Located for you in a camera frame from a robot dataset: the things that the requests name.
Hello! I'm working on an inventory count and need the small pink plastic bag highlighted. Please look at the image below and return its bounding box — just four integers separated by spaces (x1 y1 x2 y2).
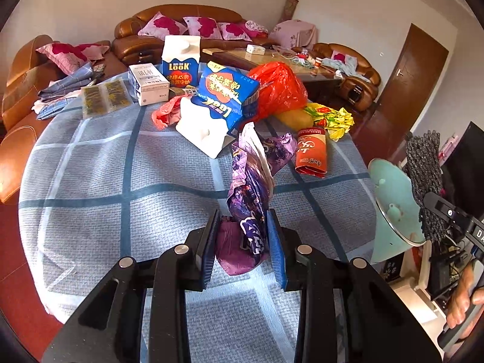
151 95 188 130

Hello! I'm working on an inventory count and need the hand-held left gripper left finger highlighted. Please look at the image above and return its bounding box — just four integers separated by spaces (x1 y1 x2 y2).
41 209 222 363

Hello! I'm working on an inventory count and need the light blue cloth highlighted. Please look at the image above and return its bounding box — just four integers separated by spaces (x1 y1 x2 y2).
321 55 360 78

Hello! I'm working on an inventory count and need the purple snack wrapper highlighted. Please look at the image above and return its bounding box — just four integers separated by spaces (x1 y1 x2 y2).
215 122 299 276

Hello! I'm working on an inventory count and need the dark monitor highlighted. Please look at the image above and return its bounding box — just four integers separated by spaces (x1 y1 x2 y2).
440 121 484 220

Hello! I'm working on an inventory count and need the patterned rolled mat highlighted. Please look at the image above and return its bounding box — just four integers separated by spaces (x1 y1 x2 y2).
283 0 299 23

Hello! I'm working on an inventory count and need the white cardboard box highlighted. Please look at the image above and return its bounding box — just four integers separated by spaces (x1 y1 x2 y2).
128 63 171 106

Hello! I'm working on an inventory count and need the pile of small table items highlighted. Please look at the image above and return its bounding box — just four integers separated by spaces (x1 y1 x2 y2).
272 45 326 70

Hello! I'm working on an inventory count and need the brown leather armchair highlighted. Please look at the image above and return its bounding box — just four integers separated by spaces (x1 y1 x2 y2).
302 42 382 112

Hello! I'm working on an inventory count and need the red snack packet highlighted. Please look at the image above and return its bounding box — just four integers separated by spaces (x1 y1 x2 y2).
295 126 328 178

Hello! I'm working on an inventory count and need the brown wooden door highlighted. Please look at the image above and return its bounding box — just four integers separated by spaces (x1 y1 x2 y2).
353 23 449 163

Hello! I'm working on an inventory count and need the black mesh cloth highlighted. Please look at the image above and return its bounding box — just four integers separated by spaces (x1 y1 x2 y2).
405 130 443 243

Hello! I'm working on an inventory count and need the long brown leather sofa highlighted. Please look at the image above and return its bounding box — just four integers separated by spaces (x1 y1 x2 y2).
111 5 280 67

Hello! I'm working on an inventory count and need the pink floral cover cloth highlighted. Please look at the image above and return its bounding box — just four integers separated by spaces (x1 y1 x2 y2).
268 19 318 50

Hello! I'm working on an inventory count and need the white plastic stand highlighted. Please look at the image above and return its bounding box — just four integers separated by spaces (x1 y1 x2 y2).
386 242 447 322

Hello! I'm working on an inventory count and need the red plastic bag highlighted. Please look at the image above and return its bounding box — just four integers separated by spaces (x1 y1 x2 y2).
247 61 309 122

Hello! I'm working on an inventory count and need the person's right hand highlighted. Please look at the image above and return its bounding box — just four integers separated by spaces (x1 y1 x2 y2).
445 261 479 330

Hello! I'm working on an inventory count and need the blue plaid folded cloth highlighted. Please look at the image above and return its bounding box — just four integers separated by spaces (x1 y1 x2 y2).
32 61 95 121

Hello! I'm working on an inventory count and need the wooden coffee table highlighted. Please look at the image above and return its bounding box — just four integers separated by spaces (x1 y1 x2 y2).
202 47 345 103

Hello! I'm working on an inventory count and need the blue plaid tablecloth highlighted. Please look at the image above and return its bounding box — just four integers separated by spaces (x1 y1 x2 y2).
18 74 379 363

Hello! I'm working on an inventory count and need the blue white milk carton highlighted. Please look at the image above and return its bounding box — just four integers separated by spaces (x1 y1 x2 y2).
162 35 201 88
176 61 261 159

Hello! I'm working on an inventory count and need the clear pack of dark snacks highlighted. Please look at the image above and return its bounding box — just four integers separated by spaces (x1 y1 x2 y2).
80 79 132 119

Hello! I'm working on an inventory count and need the large pink floral pillow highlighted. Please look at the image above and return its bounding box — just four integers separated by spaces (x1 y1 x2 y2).
36 42 110 76

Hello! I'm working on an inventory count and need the yellow sponge block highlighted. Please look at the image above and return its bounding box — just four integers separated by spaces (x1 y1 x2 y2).
274 108 314 129

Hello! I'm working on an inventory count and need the yellow green printed wrapper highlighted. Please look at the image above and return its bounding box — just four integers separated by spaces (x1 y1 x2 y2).
304 102 355 142

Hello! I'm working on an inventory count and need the brown leather side sofa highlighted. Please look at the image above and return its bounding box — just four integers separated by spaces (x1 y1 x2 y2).
0 35 125 205

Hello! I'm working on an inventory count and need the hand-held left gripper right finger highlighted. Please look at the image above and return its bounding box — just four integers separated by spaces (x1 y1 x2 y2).
267 209 443 363

